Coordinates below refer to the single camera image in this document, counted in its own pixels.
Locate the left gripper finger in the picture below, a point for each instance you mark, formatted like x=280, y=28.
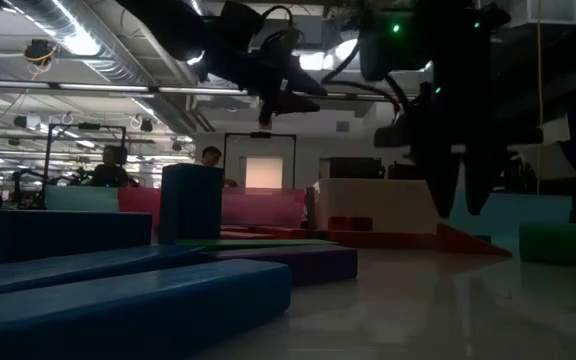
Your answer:
x=298, y=80
x=288, y=104

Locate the red arch wooden block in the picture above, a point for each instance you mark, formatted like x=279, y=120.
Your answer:
x=350, y=223

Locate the small teal plastic bin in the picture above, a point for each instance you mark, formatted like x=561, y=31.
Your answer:
x=82, y=198

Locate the black monitor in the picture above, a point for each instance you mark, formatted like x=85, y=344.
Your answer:
x=355, y=168
x=403, y=172

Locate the large teal plastic bin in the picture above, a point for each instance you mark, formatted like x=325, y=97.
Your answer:
x=518, y=210

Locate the green wooden block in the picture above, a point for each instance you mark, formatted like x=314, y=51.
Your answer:
x=550, y=245

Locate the black gantry frame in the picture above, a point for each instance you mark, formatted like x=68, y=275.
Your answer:
x=260, y=134
x=88, y=126

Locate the large pink plastic bin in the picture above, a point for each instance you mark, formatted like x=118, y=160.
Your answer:
x=268, y=207

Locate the long ribbed silver duct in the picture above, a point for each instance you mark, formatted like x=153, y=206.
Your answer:
x=93, y=50

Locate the long ceiling pipe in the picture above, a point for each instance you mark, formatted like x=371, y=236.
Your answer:
x=93, y=87

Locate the purple wooden block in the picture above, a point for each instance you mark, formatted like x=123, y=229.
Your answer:
x=298, y=262

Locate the small red plastic bin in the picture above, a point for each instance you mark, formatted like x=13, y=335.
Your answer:
x=138, y=205

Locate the long blue wooden block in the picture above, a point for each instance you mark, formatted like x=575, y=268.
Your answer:
x=68, y=267

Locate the white plastic bin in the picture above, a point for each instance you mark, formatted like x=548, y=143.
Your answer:
x=368, y=205

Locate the person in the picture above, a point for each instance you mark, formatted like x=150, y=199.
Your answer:
x=211, y=156
x=109, y=170

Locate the long red wooden block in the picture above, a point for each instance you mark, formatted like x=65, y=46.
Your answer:
x=248, y=235

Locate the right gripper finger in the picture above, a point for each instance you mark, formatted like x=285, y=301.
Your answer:
x=480, y=175
x=442, y=175

